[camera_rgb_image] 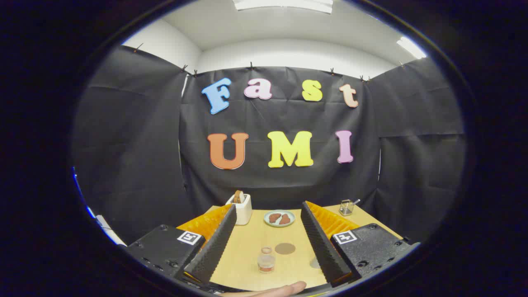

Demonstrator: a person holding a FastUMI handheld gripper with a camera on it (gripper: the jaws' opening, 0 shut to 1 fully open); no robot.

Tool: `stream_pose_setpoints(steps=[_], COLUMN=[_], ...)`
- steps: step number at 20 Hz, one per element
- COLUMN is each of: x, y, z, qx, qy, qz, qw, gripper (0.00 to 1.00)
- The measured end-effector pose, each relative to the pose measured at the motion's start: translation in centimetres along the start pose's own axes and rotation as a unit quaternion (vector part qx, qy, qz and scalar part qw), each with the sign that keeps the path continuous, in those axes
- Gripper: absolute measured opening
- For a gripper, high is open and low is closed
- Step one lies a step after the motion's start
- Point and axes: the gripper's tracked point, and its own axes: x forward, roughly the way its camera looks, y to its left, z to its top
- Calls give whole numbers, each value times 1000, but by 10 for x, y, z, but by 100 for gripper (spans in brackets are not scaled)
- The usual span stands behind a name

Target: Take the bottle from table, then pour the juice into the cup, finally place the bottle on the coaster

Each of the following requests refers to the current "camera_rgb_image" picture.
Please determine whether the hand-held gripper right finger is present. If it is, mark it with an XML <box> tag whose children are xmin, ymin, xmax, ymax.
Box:
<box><xmin>300</xmin><ymin>200</ymin><xmax>420</xmax><ymax>288</ymax></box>

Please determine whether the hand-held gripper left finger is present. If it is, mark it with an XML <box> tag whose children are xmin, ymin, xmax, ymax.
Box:
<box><xmin>124</xmin><ymin>203</ymin><xmax>238</xmax><ymax>289</ymax></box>

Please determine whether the clear plastic juice bottle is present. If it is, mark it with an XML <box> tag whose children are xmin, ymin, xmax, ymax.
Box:
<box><xmin>257</xmin><ymin>247</ymin><xmax>276</xmax><ymax>273</ymax></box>

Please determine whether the wooden table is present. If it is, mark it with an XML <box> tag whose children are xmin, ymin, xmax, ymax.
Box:
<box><xmin>177</xmin><ymin>204</ymin><xmax>403</xmax><ymax>292</ymax></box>

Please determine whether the white toaster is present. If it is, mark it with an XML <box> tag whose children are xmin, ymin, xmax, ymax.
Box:
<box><xmin>226</xmin><ymin>194</ymin><xmax>252</xmax><ymax>226</ymax></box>

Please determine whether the pale green plate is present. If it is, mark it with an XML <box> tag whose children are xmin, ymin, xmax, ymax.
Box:
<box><xmin>264</xmin><ymin>210</ymin><xmax>296</xmax><ymax>228</ymax></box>

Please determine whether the black backdrop cloth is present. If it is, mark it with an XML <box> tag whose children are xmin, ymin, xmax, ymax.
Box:
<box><xmin>72</xmin><ymin>45</ymin><xmax>467</xmax><ymax>245</ymax></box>

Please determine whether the small ceiling light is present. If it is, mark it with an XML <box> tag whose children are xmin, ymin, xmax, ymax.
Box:
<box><xmin>397</xmin><ymin>36</ymin><xmax>427</xmax><ymax>59</ymax></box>

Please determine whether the long ceiling light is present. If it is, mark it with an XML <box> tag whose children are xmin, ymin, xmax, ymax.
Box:
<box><xmin>232</xmin><ymin>0</ymin><xmax>334</xmax><ymax>14</ymax></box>

